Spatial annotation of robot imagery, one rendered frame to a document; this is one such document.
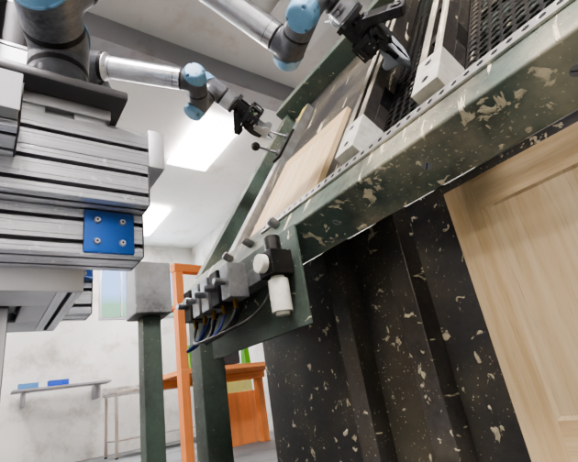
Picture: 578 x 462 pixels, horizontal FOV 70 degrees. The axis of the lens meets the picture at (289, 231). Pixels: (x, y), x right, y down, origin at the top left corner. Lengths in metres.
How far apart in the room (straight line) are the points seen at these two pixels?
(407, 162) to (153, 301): 0.97
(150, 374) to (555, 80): 1.27
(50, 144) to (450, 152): 0.70
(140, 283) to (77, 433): 7.10
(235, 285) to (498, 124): 0.67
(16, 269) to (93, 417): 7.68
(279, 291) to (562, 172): 0.60
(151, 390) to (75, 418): 7.05
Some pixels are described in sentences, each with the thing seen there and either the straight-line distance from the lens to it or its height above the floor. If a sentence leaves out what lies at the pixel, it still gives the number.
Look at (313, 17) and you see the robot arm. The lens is 1.09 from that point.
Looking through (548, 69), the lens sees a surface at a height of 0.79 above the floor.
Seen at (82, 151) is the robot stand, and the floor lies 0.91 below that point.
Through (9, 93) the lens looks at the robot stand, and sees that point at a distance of 0.77.
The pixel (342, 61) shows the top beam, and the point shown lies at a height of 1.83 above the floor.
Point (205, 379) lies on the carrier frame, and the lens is 1.51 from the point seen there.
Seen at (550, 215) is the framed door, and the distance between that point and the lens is 0.90.
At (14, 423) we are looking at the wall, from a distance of 8.36.
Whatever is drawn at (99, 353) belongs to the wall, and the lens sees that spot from 8.63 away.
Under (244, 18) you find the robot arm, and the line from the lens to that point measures 1.22.
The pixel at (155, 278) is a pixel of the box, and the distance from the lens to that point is 1.48.
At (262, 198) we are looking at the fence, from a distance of 1.59.
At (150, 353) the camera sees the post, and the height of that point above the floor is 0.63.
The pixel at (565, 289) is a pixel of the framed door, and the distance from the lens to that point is 0.88.
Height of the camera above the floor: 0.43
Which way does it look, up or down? 22 degrees up
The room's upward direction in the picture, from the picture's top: 10 degrees counter-clockwise
